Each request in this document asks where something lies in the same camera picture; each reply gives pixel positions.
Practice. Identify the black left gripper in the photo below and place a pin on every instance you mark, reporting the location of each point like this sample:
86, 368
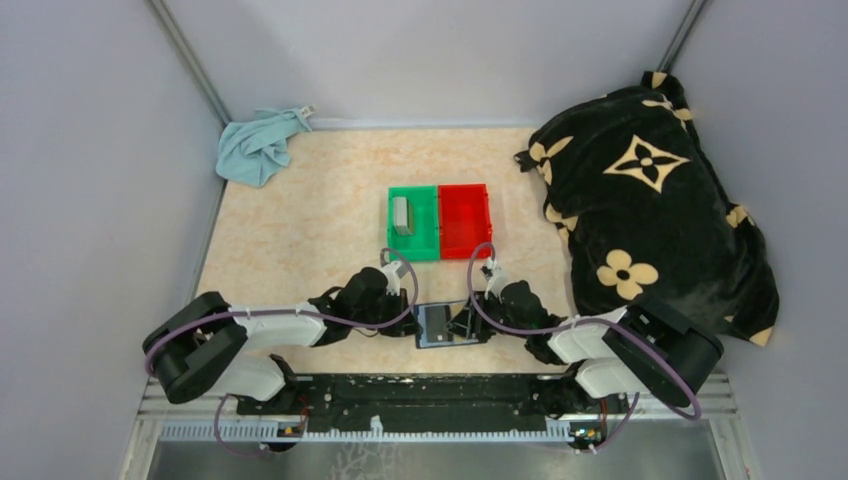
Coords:
400, 302

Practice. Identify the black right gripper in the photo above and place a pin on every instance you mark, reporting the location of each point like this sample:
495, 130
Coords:
465, 324

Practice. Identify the navy blue card holder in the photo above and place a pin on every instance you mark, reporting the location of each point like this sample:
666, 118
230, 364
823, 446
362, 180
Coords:
447, 324

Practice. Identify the black credit card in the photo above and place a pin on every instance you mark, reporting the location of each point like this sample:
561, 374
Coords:
435, 318

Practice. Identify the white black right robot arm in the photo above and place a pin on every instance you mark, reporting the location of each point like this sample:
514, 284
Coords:
645, 346

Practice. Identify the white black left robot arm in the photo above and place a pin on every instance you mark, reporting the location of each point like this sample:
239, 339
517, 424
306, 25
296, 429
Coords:
211, 346

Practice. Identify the grey block in bin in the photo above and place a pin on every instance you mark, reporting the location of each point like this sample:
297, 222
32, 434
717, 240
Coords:
402, 216

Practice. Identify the green plastic bin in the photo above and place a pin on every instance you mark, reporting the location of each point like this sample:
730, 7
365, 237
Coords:
422, 209

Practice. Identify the red plastic bin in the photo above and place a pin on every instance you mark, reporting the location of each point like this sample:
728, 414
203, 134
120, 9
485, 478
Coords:
464, 219

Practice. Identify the light blue cloth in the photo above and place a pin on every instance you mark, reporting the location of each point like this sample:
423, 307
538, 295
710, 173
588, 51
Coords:
250, 153

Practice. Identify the black floral pillow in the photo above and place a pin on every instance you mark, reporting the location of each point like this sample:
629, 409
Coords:
642, 212

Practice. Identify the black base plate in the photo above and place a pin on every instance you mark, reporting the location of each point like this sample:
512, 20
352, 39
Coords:
432, 403

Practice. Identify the aluminium frame rail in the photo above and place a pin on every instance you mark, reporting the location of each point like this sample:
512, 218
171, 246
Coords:
208, 418

